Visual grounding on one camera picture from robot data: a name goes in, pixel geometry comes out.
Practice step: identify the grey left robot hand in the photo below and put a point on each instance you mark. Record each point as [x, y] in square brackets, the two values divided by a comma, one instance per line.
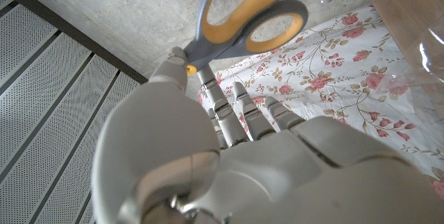
[260, 175]

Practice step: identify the transparent cling film sheet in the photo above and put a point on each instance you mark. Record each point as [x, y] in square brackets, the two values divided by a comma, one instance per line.
[426, 54]

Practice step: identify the floral backdrop cloth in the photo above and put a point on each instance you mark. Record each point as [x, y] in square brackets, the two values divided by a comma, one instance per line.
[329, 78]

